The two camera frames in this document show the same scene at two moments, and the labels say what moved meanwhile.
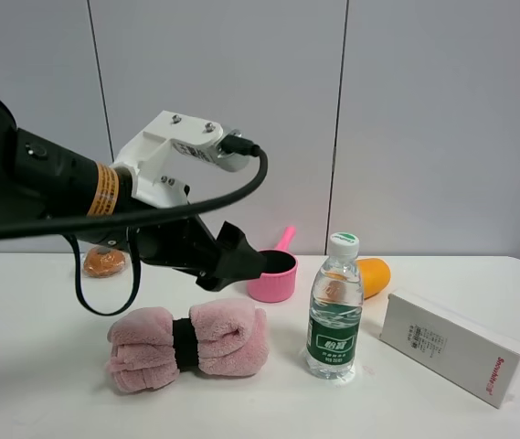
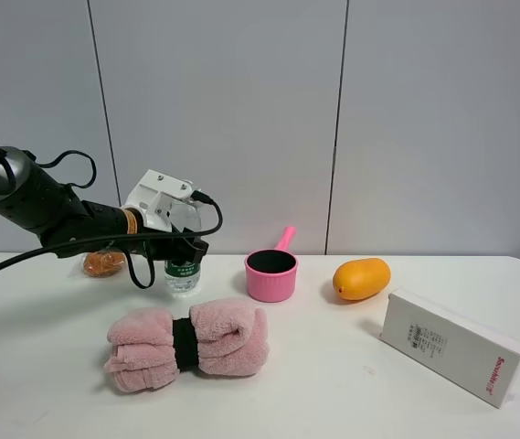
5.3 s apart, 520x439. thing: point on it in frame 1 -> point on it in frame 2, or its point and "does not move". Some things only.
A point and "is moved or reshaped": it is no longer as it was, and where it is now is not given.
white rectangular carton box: [477, 360] does not move
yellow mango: [376, 275] does not move
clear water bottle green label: [334, 324] is moved or reshaped
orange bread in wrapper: [101, 262] does not move
